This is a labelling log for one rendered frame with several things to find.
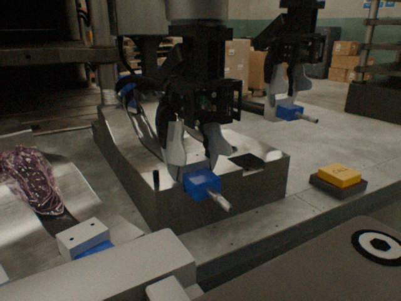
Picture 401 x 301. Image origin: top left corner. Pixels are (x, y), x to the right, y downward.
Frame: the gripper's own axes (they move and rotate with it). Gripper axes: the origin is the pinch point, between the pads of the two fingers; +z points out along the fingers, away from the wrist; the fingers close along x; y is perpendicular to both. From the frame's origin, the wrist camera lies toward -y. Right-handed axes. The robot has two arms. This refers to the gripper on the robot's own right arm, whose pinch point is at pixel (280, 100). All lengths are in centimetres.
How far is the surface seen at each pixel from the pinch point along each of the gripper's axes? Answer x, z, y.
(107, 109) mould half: -34.7, 1.7, -17.6
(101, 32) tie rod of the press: -25, -14, -60
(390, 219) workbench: 33, 35, 15
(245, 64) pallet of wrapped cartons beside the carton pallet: 235, 36, -319
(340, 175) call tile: 0.7, 11.4, 17.7
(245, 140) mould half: -11.9, 6.4, 3.5
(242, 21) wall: 524, -32, -721
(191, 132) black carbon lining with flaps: -18.9, 6.7, -7.5
